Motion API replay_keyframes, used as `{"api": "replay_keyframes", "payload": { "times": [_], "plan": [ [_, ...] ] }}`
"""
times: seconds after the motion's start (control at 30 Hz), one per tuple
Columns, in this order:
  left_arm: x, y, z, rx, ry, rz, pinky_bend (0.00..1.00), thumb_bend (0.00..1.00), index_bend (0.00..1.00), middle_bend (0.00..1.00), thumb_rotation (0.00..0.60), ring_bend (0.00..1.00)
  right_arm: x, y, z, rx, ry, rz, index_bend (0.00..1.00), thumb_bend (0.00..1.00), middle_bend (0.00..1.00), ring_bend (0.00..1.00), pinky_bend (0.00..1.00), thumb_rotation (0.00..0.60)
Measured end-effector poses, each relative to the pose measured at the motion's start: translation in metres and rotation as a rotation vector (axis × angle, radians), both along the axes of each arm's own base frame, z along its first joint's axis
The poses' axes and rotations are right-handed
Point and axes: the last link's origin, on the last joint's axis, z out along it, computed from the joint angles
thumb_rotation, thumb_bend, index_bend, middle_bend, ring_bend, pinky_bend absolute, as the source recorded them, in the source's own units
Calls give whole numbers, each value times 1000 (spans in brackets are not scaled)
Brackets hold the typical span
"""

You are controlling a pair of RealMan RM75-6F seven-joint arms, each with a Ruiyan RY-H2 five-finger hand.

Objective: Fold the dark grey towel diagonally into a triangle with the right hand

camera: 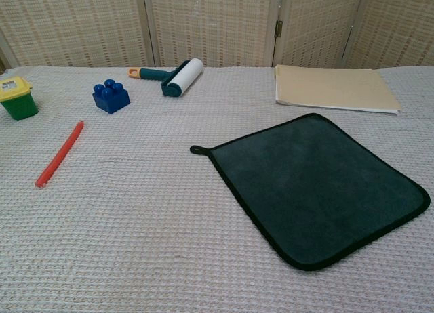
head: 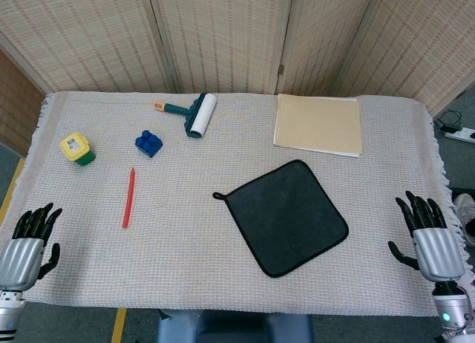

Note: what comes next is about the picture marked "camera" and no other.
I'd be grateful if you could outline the dark green cloth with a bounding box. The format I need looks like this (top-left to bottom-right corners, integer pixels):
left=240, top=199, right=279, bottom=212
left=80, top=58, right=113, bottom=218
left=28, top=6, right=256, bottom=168
left=189, top=112, right=431, bottom=272

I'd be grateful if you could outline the teal lint roller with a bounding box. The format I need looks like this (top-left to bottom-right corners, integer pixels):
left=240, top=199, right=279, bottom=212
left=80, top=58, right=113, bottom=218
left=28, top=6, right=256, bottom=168
left=127, top=58, right=205, bottom=98

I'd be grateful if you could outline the white woven tablecloth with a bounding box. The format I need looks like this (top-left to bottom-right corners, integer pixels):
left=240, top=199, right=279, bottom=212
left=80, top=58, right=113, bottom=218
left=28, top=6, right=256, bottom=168
left=0, top=66, right=434, bottom=313

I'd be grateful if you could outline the blue toy building block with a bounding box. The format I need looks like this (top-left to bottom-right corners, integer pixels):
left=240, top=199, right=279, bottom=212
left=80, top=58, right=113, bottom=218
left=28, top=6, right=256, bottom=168
left=92, top=79, right=132, bottom=115

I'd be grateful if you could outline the woven folding screen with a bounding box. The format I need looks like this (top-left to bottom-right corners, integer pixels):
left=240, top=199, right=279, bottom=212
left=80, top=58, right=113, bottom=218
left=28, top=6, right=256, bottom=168
left=0, top=0, right=434, bottom=70

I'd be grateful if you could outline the beige paper folder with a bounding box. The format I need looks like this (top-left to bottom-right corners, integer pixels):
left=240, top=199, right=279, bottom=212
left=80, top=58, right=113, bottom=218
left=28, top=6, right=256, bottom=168
left=274, top=64, right=403, bottom=115

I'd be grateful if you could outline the red plastic stick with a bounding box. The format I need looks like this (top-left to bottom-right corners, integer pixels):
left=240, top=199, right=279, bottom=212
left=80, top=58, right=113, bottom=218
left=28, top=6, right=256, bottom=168
left=35, top=120, right=85, bottom=188

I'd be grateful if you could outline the green tub with yellow lid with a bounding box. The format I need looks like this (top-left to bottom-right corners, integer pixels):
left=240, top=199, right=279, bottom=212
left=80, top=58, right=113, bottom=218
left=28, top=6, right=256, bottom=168
left=0, top=76, right=39, bottom=121

